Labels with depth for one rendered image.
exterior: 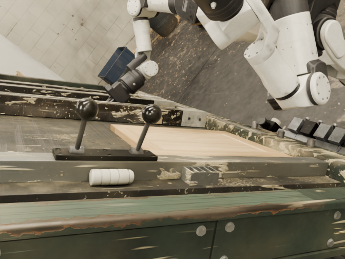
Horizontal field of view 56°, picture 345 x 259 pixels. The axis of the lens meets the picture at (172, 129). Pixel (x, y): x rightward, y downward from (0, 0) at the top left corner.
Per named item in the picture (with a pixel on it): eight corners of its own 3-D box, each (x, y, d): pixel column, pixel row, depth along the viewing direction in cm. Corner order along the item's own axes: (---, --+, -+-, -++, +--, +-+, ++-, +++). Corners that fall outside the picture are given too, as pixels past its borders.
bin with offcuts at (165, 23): (186, 15, 520) (156, -16, 489) (167, 40, 517) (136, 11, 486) (172, 16, 565) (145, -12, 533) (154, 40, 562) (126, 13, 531)
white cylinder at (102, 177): (91, 188, 58) (133, 186, 61) (93, 172, 57) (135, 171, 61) (88, 182, 60) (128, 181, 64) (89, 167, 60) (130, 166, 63)
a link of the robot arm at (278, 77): (236, 71, 76) (278, 124, 84) (274, 60, 68) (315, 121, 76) (253, 41, 80) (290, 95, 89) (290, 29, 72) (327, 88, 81)
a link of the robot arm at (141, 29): (130, 47, 141) (124, 0, 138) (148, 46, 149) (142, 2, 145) (146, 43, 134) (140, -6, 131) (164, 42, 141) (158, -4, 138)
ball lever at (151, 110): (145, 163, 67) (167, 113, 59) (128, 163, 65) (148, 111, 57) (140, 150, 70) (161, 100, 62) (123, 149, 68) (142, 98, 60)
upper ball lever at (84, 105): (86, 163, 61) (102, 108, 54) (65, 163, 60) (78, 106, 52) (83, 148, 64) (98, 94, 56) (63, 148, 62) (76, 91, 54)
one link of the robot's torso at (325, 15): (313, 21, 126) (292, 11, 121) (345, 18, 115) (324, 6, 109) (303, 54, 128) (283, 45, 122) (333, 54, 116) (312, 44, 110)
